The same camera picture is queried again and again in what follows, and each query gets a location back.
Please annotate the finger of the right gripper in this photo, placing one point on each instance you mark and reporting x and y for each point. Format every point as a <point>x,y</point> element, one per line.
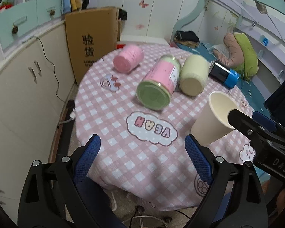
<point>264,121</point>
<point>249,128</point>

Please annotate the pink green lidded jar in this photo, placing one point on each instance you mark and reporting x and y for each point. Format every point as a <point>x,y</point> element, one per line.
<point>156,88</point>

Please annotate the teal drawer cabinet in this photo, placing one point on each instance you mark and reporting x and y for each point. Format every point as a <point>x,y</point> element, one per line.
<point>22,18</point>

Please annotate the folded dark clothes pile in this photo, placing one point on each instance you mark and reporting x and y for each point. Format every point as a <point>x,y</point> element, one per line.
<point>186,38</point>

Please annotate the green pink plush pillow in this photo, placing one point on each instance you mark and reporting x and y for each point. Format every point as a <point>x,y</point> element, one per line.
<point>237,53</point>

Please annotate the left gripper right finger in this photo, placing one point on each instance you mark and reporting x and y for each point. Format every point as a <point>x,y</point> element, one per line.
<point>234,197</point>

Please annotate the teal bunk bed frame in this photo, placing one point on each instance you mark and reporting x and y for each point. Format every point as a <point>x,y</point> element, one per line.
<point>259,19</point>

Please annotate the pink fuzzy cup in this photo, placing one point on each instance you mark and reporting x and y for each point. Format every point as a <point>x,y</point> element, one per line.
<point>128,58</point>

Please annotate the red strawberry plush toy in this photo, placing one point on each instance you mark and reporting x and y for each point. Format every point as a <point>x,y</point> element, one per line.
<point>5,5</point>

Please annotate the white paper cup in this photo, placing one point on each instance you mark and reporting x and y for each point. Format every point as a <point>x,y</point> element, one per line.
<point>212,124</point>

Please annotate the white butterfly wardrobe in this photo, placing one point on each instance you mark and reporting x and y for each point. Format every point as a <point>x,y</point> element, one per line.
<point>149,18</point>

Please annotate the pale green fuzzy cup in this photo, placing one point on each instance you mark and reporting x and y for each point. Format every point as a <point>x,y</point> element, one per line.
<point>194,75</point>

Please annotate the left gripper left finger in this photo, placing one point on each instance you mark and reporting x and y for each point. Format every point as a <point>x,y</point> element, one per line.
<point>38,206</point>

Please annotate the cream low cabinet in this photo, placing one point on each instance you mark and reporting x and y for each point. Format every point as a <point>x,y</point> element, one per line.
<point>35,83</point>

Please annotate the black blue cylinder cup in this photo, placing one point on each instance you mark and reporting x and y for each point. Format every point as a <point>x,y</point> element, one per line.
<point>224,75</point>

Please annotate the blue box on shelf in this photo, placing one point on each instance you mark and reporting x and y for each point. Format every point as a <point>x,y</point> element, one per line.
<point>265,41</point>

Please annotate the pink checkered tablecloth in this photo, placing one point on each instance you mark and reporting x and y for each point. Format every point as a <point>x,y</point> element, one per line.
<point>142,151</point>

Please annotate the brown cardboard box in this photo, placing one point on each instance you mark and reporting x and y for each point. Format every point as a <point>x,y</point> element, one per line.
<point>91,34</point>

